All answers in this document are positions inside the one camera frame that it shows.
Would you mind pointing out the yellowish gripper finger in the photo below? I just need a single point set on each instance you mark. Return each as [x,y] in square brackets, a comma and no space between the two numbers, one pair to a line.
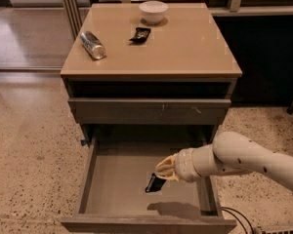
[172,177]
[166,168]

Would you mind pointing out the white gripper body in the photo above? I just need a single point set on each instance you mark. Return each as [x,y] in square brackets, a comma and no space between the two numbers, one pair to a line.
[185,165]

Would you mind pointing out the dark blue rxbar wrapper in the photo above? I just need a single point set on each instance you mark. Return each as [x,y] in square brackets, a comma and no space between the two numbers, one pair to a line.
[155,184]

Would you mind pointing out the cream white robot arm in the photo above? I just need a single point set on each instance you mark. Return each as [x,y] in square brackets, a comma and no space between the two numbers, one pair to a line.
[229,154]

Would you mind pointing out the open grey middle drawer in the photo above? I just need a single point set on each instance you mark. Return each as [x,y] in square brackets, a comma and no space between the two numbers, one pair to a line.
[112,198]

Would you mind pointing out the grey wooden drawer cabinet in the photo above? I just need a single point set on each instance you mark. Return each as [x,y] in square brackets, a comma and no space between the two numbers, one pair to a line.
[185,57]

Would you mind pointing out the closed grey top drawer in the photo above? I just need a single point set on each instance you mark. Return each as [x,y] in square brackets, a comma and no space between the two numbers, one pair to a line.
[149,111]

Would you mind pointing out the small black snack packet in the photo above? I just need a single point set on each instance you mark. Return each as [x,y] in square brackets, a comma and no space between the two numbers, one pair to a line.
[141,35]

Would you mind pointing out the silver metal can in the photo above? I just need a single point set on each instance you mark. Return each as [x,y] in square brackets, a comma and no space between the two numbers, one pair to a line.
[93,45]

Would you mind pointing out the white ceramic bowl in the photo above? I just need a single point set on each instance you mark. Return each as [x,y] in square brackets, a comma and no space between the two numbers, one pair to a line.
[153,11]

